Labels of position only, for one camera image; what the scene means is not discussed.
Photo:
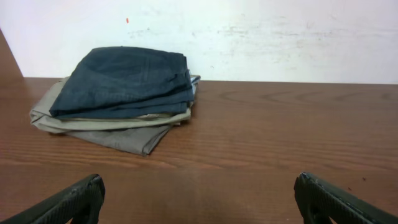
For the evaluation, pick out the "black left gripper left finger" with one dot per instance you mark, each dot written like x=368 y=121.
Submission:
x=79 y=203

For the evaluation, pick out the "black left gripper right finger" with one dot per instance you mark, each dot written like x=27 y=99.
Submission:
x=320 y=202

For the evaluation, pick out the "folded beige garment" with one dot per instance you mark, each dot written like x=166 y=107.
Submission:
x=41 y=118

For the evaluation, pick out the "folded navy blue garment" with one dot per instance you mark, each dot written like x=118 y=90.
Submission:
x=125 y=82

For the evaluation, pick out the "folded light blue garment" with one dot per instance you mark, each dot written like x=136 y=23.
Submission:
x=194 y=81

